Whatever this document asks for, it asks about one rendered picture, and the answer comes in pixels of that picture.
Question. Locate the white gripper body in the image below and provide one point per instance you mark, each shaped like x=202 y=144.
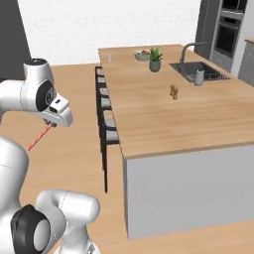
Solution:
x=61 y=116

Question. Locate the steel built-in oven stack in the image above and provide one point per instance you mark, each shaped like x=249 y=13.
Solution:
x=228 y=36

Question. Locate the red and white striped straw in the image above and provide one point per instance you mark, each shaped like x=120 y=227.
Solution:
x=37 y=141

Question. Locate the green plant in grey pot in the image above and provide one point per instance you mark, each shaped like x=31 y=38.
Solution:
x=154 y=63

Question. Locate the grey bowl of fruit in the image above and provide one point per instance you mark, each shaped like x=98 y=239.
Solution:
x=142 y=55

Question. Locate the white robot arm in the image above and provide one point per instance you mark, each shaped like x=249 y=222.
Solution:
x=13 y=96

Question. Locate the white soap dispenser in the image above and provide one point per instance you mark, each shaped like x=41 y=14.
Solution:
x=199 y=78

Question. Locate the dark steel sink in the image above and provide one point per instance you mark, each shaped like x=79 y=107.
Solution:
x=205 y=71

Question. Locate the clear glass cup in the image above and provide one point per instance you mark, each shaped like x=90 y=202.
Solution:
x=109 y=59

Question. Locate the small brown figure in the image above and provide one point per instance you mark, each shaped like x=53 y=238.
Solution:
x=174 y=92

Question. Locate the grey curved tap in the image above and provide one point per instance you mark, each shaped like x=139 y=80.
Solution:
x=182 y=56

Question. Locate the grey cupboard with wooden top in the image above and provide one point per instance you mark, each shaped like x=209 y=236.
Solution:
x=247 y=63

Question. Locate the tall grey cupboard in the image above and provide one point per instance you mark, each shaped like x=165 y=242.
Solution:
x=205 y=26

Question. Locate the grey kitchen island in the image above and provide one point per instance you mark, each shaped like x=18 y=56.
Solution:
x=185 y=188

